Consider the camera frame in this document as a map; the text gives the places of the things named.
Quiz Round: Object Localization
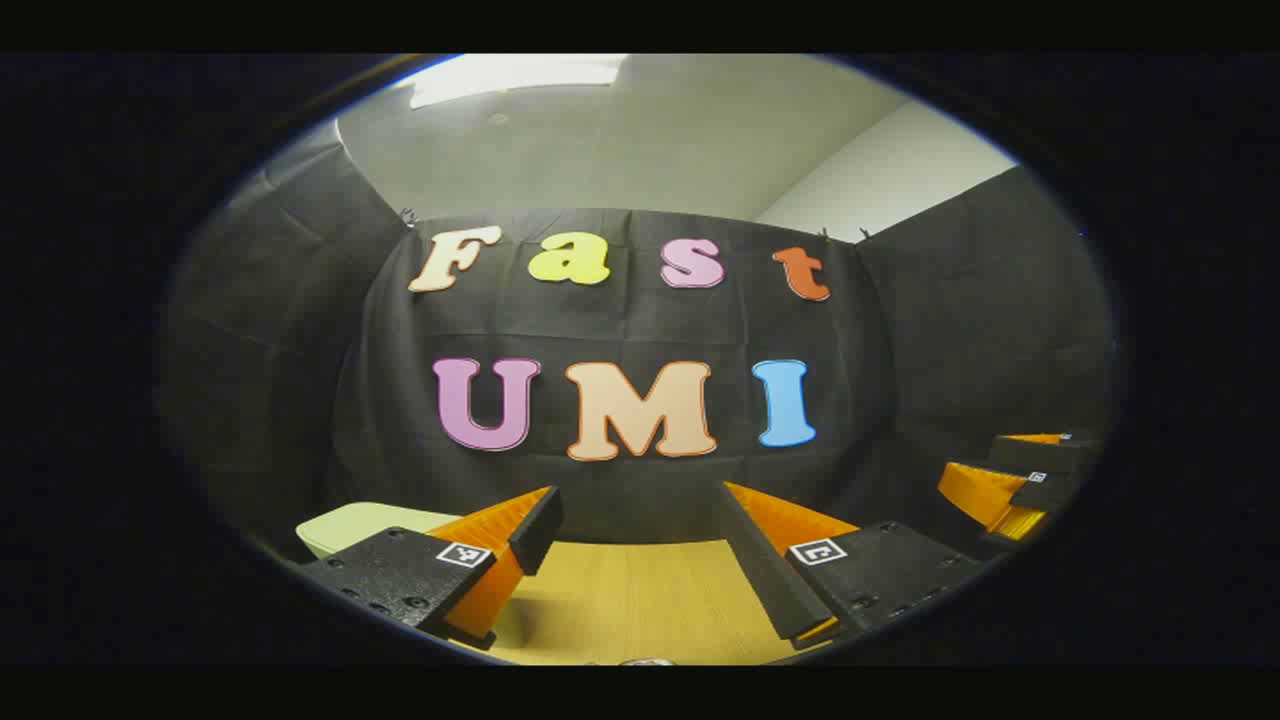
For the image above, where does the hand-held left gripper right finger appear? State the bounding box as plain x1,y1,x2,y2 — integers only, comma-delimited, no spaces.
715,481,991,649

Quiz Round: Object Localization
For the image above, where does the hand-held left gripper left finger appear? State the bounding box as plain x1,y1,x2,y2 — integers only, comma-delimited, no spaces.
297,486,564,651

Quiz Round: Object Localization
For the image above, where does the pale green desktop garbage bin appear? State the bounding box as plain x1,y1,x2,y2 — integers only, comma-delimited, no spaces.
296,502,463,561

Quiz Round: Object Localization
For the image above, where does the black backdrop cloth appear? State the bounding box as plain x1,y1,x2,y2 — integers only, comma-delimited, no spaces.
160,120,1116,601

